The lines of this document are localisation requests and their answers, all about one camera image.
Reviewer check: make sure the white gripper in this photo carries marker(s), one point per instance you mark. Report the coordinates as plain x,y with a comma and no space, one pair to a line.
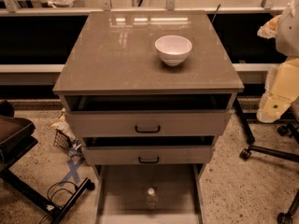
289,34

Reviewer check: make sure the clear plastic water bottle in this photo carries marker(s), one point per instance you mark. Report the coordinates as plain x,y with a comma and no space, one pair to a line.
151,198

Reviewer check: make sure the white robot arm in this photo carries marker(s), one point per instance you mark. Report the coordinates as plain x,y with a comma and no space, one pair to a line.
285,29

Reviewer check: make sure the grey drawer cabinet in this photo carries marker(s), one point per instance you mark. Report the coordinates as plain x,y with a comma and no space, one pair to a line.
115,54

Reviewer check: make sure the bottom grey drawer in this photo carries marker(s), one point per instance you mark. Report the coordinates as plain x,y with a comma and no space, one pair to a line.
122,194

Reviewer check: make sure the grey drawer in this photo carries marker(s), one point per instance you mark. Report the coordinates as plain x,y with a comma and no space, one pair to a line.
148,115
149,150
122,194

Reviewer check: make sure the middle grey drawer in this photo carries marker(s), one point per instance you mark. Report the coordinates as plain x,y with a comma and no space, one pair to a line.
149,150

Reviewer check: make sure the top grey drawer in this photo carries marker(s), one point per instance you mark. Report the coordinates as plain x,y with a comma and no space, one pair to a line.
148,115

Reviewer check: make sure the white ceramic bowl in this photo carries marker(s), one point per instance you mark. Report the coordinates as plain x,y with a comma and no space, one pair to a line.
173,49

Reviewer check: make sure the crumpled paper bag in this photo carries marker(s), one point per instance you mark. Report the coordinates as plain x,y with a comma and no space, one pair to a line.
63,126

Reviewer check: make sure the black chair on left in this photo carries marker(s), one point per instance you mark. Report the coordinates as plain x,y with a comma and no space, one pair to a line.
45,168

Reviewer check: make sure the black wire basket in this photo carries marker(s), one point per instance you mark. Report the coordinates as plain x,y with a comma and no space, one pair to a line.
62,142

